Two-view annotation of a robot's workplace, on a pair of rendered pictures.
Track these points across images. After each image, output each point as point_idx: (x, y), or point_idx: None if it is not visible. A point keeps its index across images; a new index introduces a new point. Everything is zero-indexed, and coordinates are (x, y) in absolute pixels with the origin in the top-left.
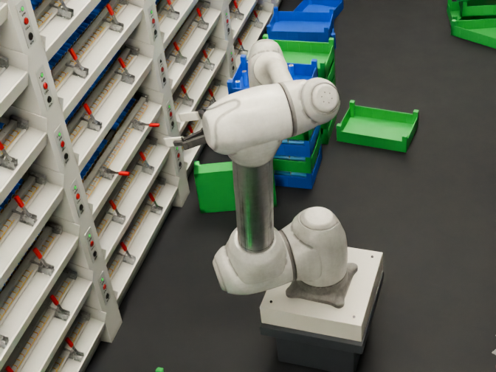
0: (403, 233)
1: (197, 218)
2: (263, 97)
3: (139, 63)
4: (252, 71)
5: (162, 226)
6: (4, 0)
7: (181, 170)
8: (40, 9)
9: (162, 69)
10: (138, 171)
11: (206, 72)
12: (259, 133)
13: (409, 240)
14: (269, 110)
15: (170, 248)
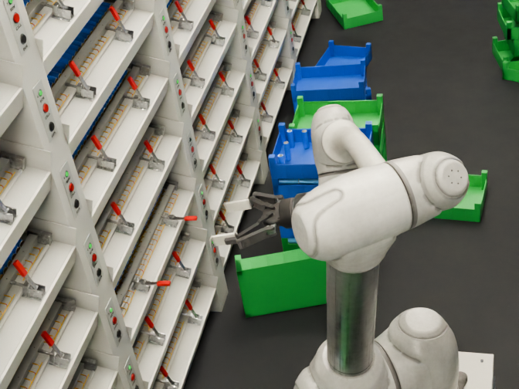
0: (497, 323)
1: (242, 323)
2: (373, 184)
3: (167, 145)
4: (319, 146)
5: (201, 337)
6: (18, 84)
7: (218, 267)
8: (55, 90)
9: (191, 148)
10: (172, 275)
11: (233, 147)
12: (371, 230)
13: (507, 330)
14: (383, 199)
15: (215, 365)
